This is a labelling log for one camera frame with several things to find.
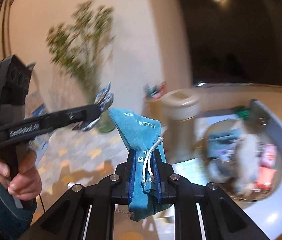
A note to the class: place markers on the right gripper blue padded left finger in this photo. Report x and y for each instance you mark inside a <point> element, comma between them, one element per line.
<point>86,212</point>

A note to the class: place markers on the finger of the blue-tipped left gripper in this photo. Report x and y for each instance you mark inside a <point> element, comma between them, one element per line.
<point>91,113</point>

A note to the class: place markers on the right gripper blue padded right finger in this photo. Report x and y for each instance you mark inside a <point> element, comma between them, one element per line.
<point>201,212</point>

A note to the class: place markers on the grey blue plush toy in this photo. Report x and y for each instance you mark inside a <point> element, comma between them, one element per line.
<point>247,161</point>

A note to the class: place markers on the pink packet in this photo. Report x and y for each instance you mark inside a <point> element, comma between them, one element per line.
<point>265,177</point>

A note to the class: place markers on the blue dotted tissue pack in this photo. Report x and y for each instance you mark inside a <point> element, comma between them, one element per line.
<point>222,145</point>

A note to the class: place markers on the green packet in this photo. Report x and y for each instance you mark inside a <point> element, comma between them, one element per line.
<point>242,112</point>

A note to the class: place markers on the teal sleeve forearm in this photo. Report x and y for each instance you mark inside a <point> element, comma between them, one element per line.
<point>14,221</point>

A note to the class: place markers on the person's left hand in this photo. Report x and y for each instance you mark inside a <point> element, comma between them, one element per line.
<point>26,185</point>

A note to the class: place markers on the stack of books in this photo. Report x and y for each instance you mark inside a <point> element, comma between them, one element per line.
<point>35,108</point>

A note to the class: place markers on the woven basket with blue rim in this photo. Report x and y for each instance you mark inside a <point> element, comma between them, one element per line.
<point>268,127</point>

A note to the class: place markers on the green flower bouquet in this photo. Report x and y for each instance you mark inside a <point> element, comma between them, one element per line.
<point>78,47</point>

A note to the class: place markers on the pens in holder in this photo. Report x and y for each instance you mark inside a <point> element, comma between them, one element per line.
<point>156,91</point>

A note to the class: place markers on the bamboo pen holder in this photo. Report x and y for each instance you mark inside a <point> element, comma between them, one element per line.
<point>153,109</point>

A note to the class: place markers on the beige thermos bottle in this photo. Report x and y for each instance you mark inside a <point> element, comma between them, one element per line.
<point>180,108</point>

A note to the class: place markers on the black television screen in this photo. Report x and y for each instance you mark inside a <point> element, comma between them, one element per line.
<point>234,41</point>

